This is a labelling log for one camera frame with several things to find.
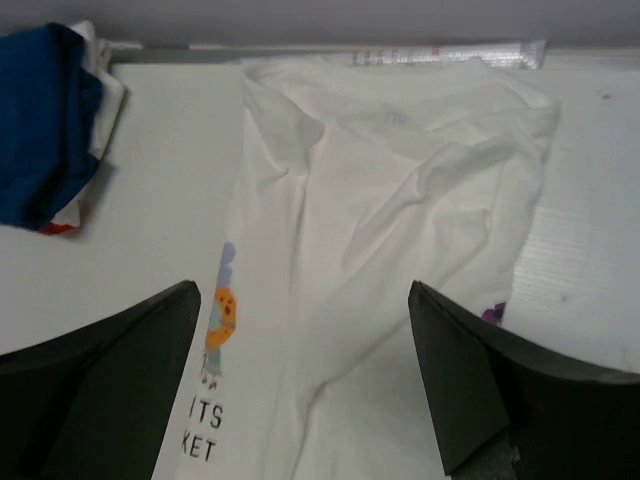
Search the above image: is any red and white folded shirt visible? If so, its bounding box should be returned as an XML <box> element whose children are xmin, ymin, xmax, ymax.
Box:
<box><xmin>40</xmin><ymin>20</ymin><xmax>125</xmax><ymax>235</ymax></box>

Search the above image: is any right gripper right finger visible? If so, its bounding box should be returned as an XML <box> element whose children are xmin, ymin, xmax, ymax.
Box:
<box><xmin>408</xmin><ymin>282</ymin><xmax>639</xmax><ymax>479</ymax></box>

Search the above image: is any white printed t-shirt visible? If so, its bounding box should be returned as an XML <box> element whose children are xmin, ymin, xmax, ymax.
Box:
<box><xmin>177</xmin><ymin>60</ymin><xmax>560</xmax><ymax>479</ymax></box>

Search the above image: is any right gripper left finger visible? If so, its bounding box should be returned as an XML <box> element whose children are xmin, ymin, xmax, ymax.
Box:
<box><xmin>1</xmin><ymin>281</ymin><xmax>201</xmax><ymax>479</ymax></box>

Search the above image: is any blue t-shirt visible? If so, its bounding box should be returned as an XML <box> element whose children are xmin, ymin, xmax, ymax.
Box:
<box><xmin>1</xmin><ymin>23</ymin><xmax>103</xmax><ymax>231</ymax></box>

